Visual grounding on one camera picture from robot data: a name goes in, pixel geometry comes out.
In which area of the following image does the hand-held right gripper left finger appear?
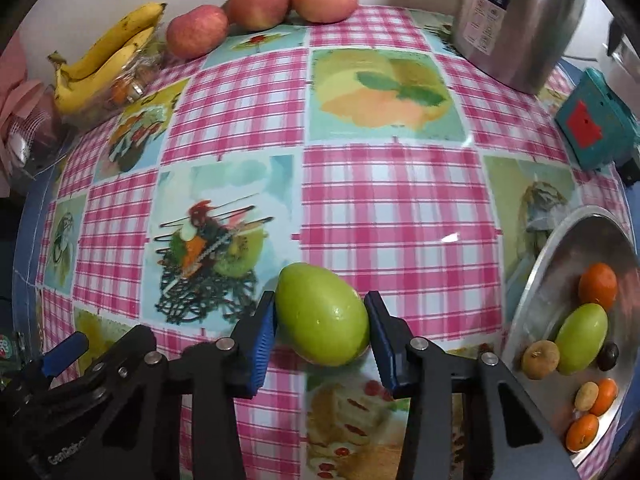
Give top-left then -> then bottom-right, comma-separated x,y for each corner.
75,290 -> 278,480

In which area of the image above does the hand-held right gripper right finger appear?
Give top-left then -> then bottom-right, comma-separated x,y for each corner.
364,291 -> 581,480

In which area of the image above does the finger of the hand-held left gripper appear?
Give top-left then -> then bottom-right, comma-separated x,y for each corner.
86,325 -> 157,386
42,332 -> 90,377

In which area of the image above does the green jujube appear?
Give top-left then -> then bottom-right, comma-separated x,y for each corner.
276,262 -> 371,367
555,303 -> 609,376

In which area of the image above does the brown longan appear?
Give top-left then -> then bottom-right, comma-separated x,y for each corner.
521,340 -> 560,380

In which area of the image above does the round steel plate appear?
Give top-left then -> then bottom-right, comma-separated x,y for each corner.
501,205 -> 637,468

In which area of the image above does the small tan longan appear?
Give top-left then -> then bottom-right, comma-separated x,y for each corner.
574,381 -> 599,412

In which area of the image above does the small orange tangerine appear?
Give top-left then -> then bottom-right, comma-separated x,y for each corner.
578,262 -> 618,311
590,378 -> 619,417
565,413 -> 600,452

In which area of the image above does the dark purple plum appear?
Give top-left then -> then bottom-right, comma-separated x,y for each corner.
596,341 -> 620,372

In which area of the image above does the green labelled can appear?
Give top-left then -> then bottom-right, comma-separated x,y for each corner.
0,332 -> 26,376

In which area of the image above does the pink flower bouquet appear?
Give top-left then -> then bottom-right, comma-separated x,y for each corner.
0,40 -> 68,201

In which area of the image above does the yellow banana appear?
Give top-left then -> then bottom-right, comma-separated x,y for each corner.
52,27 -> 156,115
60,2 -> 167,81

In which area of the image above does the glass jar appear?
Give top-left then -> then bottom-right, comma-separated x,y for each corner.
100,45 -> 168,111

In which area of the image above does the teal battery pack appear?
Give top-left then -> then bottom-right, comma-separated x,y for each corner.
555,67 -> 640,171

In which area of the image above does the stainless steel kettle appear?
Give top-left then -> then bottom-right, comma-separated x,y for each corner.
452,0 -> 588,96

